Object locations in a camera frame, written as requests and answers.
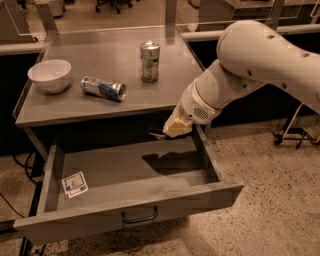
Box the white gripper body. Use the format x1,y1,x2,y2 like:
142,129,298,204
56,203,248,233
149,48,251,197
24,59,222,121
180,80,221,125

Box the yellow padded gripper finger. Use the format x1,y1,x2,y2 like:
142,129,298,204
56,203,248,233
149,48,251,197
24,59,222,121
163,105,193,138

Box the dark chocolate bar wrapper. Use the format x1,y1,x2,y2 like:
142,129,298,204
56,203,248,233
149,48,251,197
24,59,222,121
147,127,166,140

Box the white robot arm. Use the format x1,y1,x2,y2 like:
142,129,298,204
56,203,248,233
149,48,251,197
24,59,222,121
162,20,320,138

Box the grey cabinet with top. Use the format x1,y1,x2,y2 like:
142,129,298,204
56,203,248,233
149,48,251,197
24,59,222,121
16,26,204,156

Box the open grey top drawer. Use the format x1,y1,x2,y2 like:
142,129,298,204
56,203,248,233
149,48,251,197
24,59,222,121
14,127,244,244

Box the upright silver green can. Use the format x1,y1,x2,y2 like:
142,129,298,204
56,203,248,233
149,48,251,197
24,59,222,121
140,41,160,82

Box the lying blue silver can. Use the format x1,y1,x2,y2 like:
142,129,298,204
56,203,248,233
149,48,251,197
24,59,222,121
80,76,126,102

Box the white tag sticker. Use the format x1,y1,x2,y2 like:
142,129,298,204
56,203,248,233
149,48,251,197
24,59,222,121
62,171,88,198

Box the white ceramic bowl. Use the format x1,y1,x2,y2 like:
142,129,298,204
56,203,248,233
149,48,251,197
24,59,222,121
27,59,72,93

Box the black office chair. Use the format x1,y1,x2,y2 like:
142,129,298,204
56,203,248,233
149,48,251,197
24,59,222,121
95,0,133,14

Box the white horizontal rail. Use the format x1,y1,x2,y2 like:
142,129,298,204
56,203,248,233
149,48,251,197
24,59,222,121
181,24,320,42

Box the black drawer handle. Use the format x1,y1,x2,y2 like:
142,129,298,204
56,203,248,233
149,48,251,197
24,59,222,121
122,206,158,224

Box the black floor cables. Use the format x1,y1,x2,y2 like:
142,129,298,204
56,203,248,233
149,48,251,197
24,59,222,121
0,151,43,219

